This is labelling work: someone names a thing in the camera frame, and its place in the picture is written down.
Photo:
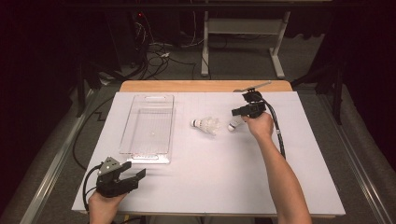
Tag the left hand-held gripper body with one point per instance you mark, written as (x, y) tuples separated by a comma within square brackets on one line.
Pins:
[(110, 186)]

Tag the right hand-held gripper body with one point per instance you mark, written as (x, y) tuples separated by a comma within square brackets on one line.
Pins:
[(255, 107)]

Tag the white shuttlecock with blue band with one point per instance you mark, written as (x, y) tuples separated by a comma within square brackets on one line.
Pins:
[(199, 123)]

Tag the clear plastic tray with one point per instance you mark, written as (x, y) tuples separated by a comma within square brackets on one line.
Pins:
[(149, 130)]

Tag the person's right hand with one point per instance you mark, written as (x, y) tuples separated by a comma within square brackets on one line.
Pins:
[(261, 126)]

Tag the person's left hand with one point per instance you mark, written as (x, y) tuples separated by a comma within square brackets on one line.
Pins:
[(102, 208)]

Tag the dark table grommet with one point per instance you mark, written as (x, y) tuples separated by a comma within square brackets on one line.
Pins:
[(236, 90)]

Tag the wooden table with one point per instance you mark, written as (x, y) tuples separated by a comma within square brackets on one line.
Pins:
[(186, 85)]

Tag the white sheet mat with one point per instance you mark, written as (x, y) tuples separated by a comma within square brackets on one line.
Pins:
[(202, 186)]

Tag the black stand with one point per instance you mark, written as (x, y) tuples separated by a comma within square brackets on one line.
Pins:
[(337, 99), (81, 93)]

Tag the dark equipment rack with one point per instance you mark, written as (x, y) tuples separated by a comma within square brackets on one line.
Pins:
[(137, 37)]

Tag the aluminium floor rail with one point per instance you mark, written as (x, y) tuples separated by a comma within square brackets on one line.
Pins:
[(59, 158), (351, 155)]

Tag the white metal desk frame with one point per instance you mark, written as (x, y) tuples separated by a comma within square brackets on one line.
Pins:
[(243, 26)]

